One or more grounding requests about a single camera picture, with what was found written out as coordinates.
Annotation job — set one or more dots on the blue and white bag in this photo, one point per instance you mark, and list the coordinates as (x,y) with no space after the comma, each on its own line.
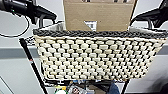
(114,88)

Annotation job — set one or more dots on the long grey wall band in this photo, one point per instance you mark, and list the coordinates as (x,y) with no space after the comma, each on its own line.
(16,52)

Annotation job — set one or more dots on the large brown cardboard box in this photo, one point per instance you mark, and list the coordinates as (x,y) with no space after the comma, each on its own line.
(98,15)

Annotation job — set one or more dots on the white printed pack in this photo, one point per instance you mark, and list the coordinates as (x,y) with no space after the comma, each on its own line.
(74,90)

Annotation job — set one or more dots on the pale basket with dark spots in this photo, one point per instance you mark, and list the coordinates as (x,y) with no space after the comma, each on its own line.
(96,55)

